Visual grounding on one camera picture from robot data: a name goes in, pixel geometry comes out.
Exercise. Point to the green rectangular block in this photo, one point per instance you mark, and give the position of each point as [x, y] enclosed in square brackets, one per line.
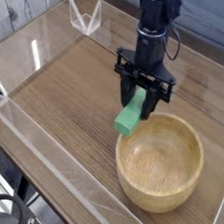
[129, 117]

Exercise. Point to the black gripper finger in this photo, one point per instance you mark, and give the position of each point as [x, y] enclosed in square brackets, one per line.
[150, 102]
[128, 86]

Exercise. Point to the brown wooden bowl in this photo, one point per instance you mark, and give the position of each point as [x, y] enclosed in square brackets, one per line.
[160, 164]

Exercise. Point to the black table leg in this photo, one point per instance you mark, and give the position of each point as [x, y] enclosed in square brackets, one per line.
[23, 187]

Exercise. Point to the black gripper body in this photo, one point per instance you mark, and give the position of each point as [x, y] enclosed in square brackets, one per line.
[146, 63]

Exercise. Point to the clear acrylic enclosure wall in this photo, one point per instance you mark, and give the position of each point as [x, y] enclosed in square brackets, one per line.
[59, 96]

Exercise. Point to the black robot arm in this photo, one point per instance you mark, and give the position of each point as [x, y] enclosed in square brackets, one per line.
[157, 14]

